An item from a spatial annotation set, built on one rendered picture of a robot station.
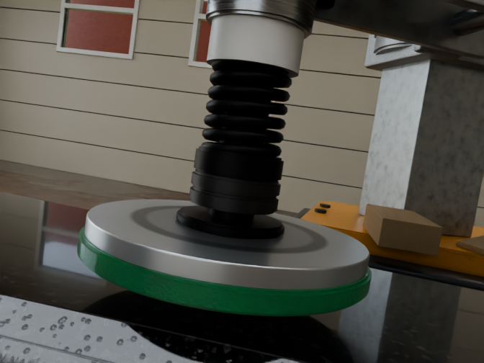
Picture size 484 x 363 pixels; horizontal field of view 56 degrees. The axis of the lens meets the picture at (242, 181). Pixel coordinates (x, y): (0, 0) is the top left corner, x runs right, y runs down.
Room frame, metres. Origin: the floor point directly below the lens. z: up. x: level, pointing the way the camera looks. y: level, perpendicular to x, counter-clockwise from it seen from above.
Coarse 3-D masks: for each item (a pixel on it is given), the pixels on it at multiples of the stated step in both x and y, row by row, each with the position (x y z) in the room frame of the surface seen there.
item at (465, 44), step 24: (336, 0) 0.41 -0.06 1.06; (360, 0) 0.42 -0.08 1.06; (384, 0) 0.42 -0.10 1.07; (408, 0) 0.43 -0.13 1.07; (432, 0) 0.43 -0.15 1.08; (456, 0) 0.32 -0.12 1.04; (480, 0) 0.32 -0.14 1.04; (336, 24) 0.42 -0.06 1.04; (360, 24) 0.42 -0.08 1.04; (384, 24) 0.42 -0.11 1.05; (408, 24) 0.43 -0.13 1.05; (432, 24) 0.43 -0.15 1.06; (456, 24) 0.43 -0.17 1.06; (480, 24) 0.40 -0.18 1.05; (432, 48) 0.45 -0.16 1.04; (456, 48) 0.44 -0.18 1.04; (480, 48) 0.44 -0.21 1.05
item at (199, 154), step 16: (224, 112) 0.34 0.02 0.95; (240, 112) 0.33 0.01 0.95; (256, 112) 0.33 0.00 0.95; (240, 128) 0.33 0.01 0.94; (256, 128) 0.34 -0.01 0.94; (256, 144) 0.34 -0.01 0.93; (208, 160) 0.32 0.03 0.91; (224, 160) 0.32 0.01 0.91; (240, 160) 0.32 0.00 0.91; (256, 160) 0.32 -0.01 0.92; (272, 160) 0.33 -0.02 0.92; (224, 176) 0.32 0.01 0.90; (240, 176) 0.32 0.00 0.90; (256, 176) 0.32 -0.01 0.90; (272, 176) 0.33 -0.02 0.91
